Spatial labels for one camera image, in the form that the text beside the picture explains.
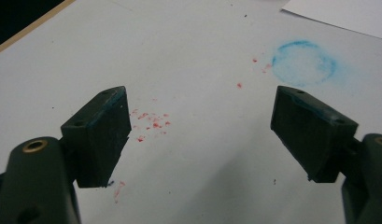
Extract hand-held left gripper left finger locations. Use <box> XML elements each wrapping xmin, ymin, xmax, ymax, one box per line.
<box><xmin>60</xmin><ymin>85</ymin><xmax>133</xmax><ymax>189</ymax></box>

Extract wooden table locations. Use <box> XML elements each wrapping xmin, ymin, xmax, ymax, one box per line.
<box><xmin>0</xmin><ymin>0</ymin><xmax>77</xmax><ymax>58</ymax></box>

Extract large white board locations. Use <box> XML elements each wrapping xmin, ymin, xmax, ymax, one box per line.
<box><xmin>0</xmin><ymin>0</ymin><xmax>382</xmax><ymax>224</ymax></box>

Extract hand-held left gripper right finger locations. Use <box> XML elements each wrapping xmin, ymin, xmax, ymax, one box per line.
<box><xmin>270</xmin><ymin>85</ymin><xmax>360</xmax><ymax>184</ymax></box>

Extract white paper sheet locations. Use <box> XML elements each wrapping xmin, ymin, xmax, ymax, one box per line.
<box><xmin>280</xmin><ymin>0</ymin><xmax>382</xmax><ymax>41</ymax></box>

